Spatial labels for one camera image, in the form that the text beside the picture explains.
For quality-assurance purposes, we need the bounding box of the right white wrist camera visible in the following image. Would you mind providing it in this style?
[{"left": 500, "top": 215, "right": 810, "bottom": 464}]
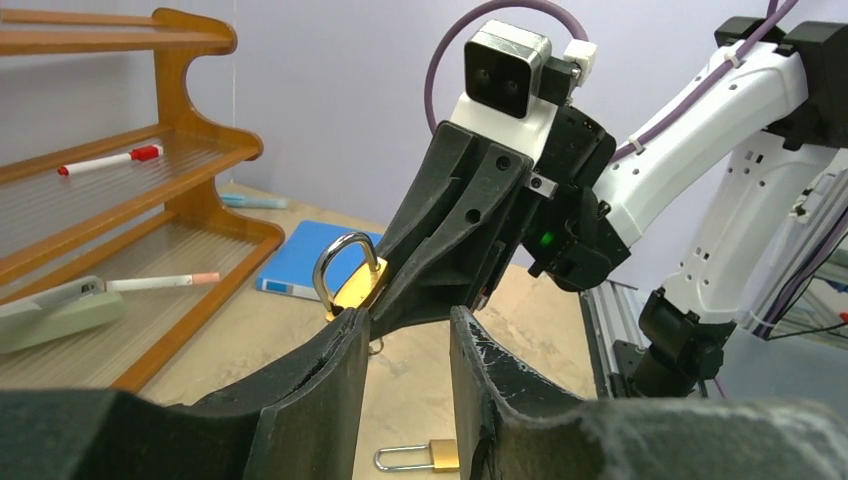
[{"left": 449, "top": 20, "right": 598, "bottom": 161}]

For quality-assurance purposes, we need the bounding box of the light blue eraser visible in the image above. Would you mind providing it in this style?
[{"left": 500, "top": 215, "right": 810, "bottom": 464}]
[{"left": 220, "top": 194, "right": 288, "bottom": 210}]

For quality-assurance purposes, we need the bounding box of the white pen on table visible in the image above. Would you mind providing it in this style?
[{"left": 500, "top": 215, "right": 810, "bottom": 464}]
[{"left": 105, "top": 272, "right": 221, "bottom": 292}]

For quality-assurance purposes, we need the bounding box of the grey stapler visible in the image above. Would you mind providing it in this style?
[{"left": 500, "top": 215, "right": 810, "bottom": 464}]
[{"left": 1, "top": 275, "right": 126, "bottom": 354}]

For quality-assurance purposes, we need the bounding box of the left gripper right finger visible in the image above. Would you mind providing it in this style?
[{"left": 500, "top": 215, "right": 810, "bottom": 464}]
[{"left": 450, "top": 306, "right": 847, "bottom": 479}]

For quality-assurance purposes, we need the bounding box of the orange wooden shelf rack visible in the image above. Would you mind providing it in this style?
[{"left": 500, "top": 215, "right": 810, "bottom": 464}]
[{"left": 1, "top": 2, "right": 285, "bottom": 393}]

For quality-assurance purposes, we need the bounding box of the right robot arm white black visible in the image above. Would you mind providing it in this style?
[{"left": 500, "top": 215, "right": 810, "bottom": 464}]
[{"left": 370, "top": 17, "right": 847, "bottom": 397}]

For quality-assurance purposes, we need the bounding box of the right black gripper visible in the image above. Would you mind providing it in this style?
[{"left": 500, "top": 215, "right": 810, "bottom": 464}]
[{"left": 369, "top": 106, "right": 630, "bottom": 340}]

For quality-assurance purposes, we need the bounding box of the white red marker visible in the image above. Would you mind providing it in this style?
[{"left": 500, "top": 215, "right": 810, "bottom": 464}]
[{"left": 57, "top": 144, "right": 164, "bottom": 177}]

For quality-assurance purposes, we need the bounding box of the long shackle brass padlock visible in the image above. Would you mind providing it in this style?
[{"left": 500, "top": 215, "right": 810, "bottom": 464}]
[{"left": 373, "top": 439, "right": 460, "bottom": 473}]

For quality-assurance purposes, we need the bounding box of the key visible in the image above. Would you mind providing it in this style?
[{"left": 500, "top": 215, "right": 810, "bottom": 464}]
[{"left": 369, "top": 338, "right": 385, "bottom": 356}]

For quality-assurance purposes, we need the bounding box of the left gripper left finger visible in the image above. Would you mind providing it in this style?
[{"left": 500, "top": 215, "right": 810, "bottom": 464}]
[{"left": 1, "top": 309, "right": 370, "bottom": 479}]

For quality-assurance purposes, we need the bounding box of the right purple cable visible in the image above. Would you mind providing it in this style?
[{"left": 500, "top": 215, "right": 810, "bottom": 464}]
[{"left": 423, "top": 0, "right": 803, "bottom": 164}]

